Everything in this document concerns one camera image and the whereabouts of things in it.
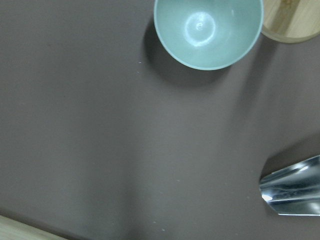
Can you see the mint green bowl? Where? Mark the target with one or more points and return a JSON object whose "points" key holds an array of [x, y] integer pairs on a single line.
{"points": [[208, 35]]}

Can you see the steel scoop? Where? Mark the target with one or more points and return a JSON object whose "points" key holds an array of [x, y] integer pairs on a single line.
{"points": [[294, 190]]}

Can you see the wooden mug tree stand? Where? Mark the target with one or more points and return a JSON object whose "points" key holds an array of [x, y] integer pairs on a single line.
{"points": [[291, 21]]}

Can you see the wooden cutting board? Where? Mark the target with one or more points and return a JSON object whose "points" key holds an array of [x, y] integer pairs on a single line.
{"points": [[14, 230]]}

